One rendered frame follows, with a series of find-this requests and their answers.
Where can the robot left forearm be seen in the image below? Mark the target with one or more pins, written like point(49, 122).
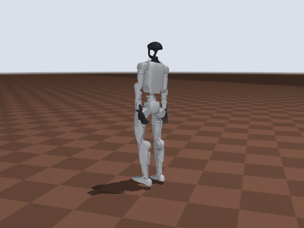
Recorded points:
point(138, 96)

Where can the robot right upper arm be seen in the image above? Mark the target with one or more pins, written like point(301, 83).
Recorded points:
point(164, 88)

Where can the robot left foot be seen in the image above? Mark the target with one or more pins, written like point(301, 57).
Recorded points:
point(140, 179)

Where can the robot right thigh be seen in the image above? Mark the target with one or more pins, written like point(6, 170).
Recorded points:
point(157, 128)

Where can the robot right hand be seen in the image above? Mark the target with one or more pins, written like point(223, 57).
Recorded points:
point(165, 117)

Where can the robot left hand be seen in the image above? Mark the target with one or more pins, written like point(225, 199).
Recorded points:
point(141, 115)

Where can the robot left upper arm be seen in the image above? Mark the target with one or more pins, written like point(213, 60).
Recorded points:
point(141, 67)

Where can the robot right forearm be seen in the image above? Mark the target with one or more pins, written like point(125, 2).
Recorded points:
point(164, 97)

